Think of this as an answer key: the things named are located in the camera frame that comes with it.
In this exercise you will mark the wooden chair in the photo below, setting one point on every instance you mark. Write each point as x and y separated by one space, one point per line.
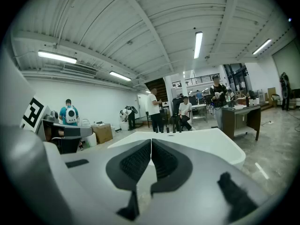
275 98

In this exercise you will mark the white bucket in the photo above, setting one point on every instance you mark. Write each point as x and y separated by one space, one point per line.
92 139

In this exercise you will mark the long ceiling light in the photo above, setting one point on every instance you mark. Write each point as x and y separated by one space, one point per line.
57 56
261 46
198 44
120 76

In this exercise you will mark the white barrel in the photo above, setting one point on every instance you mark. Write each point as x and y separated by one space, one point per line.
123 125

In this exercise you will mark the black balcony railing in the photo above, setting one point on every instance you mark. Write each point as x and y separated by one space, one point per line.
201 80

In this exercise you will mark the black office chair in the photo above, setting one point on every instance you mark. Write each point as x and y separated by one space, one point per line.
175 109

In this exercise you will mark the white air conditioner unit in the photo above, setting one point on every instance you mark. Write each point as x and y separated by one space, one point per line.
80 69

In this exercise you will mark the white backpack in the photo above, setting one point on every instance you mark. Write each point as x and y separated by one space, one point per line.
71 115

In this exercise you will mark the dark bottle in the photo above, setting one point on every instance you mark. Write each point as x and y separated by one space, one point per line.
247 101

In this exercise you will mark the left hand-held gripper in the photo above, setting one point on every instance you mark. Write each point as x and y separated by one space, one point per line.
32 112

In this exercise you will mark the metal frame table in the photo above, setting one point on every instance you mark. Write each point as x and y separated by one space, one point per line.
199 109

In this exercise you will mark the brown cardboard box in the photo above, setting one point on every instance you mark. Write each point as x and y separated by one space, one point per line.
102 132

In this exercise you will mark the black curved faucet spout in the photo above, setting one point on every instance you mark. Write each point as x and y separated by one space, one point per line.
174 131

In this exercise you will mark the white sink basin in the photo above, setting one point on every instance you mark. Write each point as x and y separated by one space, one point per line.
206 142

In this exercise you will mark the white tray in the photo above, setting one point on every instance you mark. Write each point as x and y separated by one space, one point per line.
239 107

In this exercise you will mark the dark brown desk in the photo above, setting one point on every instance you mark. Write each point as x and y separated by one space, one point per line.
241 118

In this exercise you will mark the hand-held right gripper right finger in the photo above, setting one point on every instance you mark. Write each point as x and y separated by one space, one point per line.
201 172

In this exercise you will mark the dark wooden staircase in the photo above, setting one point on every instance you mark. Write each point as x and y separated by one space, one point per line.
159 88

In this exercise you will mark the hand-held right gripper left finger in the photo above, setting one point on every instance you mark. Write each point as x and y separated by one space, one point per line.
93 184

